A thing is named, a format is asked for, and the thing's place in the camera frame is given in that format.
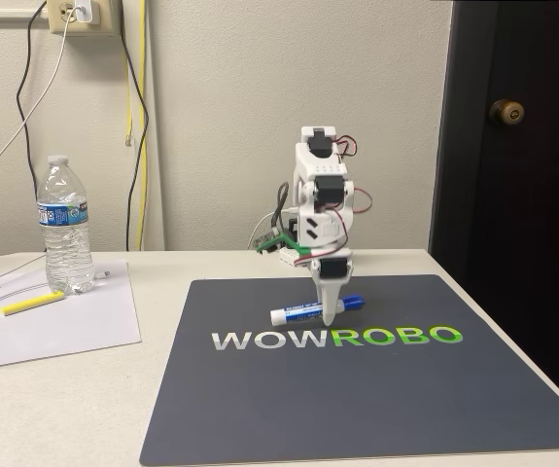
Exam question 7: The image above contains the white charger cable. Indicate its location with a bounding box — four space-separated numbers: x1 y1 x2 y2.
0 13 74 203

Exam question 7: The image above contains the white cable behind arm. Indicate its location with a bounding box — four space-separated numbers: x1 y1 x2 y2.
247 207 299 251

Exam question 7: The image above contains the beige wall outlet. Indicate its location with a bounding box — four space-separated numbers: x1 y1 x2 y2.
46 0 124 38

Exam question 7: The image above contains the yellow bar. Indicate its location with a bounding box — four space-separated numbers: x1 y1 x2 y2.
0 291 66 318

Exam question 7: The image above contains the white charger plug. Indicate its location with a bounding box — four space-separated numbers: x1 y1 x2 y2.
75 0 102 25

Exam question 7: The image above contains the dark door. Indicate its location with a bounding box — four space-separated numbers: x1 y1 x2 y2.
426 0 559 420

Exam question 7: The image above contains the white cable with connector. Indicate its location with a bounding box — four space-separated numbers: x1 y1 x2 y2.
0 269 114 323

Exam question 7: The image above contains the white wall conduit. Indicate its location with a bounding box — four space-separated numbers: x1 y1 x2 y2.
139 0 167 252

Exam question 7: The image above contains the brass door knob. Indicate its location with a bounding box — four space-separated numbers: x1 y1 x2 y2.
488 98 526 128

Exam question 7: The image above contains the yellow cable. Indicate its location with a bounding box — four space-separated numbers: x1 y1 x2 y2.
122 33 147 252

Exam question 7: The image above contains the white paper sheet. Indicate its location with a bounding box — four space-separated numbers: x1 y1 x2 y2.
0 259 143 374

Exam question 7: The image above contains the camera board on green mount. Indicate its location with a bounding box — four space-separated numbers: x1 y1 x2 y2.
254 227 310 258

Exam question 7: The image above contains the blue Expo marker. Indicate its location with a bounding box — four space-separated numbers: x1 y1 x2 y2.
269 294 366 327

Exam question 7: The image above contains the clear plastic water bottle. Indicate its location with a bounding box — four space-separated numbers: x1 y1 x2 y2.
35 154 97 296

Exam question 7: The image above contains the dark grey WOWROBO mat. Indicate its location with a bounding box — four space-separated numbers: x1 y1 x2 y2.
138 273 559 467

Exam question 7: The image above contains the grey camera cable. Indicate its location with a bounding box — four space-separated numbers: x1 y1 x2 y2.
269 181 294 235

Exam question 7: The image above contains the black power cable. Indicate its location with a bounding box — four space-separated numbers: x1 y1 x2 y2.
15 0 50 254
118 0 151 253

